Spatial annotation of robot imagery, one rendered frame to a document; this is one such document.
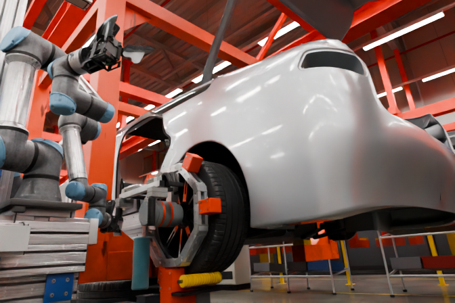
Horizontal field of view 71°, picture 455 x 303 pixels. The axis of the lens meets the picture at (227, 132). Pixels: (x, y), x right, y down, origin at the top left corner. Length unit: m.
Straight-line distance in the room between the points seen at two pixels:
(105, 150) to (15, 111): 1.02
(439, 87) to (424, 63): 0.92
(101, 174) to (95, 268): 0.55
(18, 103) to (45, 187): 0.31
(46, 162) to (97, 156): 0.92
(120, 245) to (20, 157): 1.11
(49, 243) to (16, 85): 0.55
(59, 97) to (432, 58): 11.16
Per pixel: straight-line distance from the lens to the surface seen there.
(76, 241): 1.30
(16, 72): 1.38
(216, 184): 1.70
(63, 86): 1.11
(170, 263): 1.82
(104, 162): 2.21
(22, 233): 1.12
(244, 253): 6.96
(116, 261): 2.18
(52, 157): 1.32
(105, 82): 2.42
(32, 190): 1.28
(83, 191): 1.50
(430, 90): 11.30
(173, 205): 1.82
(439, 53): 11.69
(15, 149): 1.26
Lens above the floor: 0.61
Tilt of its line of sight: 21 degrees up
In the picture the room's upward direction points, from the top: 3 degrees counter-clockwise
